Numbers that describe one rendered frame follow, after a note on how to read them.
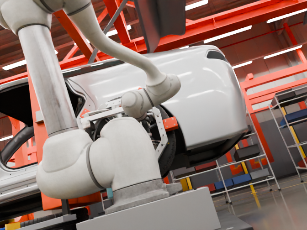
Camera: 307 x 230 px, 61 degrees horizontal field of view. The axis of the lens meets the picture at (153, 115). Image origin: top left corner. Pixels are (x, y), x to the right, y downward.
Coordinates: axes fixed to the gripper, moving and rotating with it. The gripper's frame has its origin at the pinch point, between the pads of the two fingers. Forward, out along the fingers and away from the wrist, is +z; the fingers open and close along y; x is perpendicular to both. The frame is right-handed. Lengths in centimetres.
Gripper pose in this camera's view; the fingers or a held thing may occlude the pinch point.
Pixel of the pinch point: (144, 123)
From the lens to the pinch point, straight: 150.9
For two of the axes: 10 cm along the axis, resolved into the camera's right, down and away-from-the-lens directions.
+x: -2.5, -9.1, 3.2
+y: 9.6, -2.8, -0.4
